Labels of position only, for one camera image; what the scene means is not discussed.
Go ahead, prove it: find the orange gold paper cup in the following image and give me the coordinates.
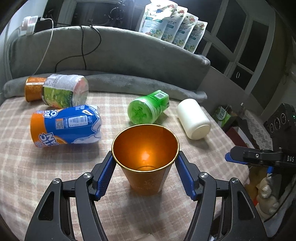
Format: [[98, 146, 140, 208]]
[[111, 124, 180, 196]]

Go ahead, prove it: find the white plastic cup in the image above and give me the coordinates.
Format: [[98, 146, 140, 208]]
[[177, 98, 211, 140]]

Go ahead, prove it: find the blue orange label cup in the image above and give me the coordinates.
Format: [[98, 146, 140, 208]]
[[30, 104, 102, 148]]

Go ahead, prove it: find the green plastic cup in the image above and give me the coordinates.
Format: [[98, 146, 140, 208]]
[[127, 90, 170, 125]]

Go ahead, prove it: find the green label clear cup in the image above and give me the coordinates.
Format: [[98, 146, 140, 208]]
[[42, 74, 89, 108]]

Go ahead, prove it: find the green tissue box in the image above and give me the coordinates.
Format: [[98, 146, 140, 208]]
[[212, 105, 237, 128]]

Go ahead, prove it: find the plaid beige table cloth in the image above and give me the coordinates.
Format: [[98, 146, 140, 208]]
[[1, 92, 249, 240]]

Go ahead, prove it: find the grey fleece blanket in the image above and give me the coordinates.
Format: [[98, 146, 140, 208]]
[[3, 26, 210, 102]]

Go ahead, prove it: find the white refill pouch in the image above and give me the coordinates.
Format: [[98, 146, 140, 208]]
[[173, 13, 199, 48], [184, 21, 208, 53], [161, 6, 188, 43], [138, 1, 178, 39]]

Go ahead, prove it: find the black power adapter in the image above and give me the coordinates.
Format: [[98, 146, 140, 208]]
[[34, 18, 54, 34]]

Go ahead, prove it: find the white power strip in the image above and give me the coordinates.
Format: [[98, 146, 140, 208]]
[[21, 16, 39, 36]]

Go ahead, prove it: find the black cable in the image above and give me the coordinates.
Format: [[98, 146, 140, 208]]
[[54, 19, 102, 73]]

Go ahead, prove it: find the white cable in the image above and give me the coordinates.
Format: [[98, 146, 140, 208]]
[[31, 17, 54, 77]]

